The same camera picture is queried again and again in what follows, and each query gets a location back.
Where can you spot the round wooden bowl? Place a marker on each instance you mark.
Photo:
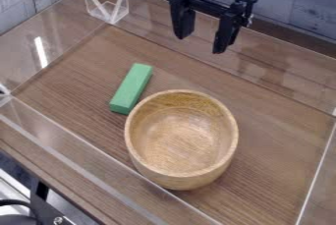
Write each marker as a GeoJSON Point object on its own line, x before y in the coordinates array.
{"type": "Point", "coordinates": [181, 136]}

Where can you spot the clear acrylic corner bracket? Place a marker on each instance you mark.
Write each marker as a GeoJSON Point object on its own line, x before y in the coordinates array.
{"type": "Point", "coordinates": [108, 12]}

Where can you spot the clear acrylic enclosure wall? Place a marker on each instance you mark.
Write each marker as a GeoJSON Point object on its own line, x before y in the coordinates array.
{"type": "Point", "coordinates": [62, 62]}

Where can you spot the black table leg bracket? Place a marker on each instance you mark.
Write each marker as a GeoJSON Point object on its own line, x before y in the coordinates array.
{"type": "Point", "coordinates": [49, 215]}

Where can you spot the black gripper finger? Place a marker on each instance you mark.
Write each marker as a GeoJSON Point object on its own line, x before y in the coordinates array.
{"type": "Point", "coordinates": [182, 16]}
{"type": "Point", "coordinates": [226, 31]}

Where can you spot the green rectangular block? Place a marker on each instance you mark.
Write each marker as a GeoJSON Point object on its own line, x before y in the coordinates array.
{"type": "Point", "coordinates": [130, 88]}

